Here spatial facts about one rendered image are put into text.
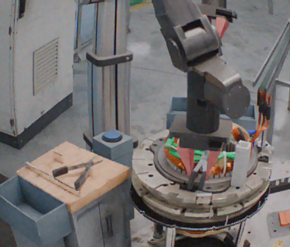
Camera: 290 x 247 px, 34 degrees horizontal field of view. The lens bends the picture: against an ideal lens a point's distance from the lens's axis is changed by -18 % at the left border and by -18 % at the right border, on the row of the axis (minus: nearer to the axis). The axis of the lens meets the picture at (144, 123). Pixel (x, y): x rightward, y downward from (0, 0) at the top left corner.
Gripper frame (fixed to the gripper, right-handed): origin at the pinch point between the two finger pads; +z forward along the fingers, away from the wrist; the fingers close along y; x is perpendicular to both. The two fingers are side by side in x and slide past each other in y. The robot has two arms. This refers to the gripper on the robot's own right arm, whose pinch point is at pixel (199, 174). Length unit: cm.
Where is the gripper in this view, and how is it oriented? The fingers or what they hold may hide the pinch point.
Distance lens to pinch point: 95.0
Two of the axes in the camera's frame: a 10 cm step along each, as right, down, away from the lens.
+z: 0.0, 9.1, 4.2
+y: 9.7, 1.1, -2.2
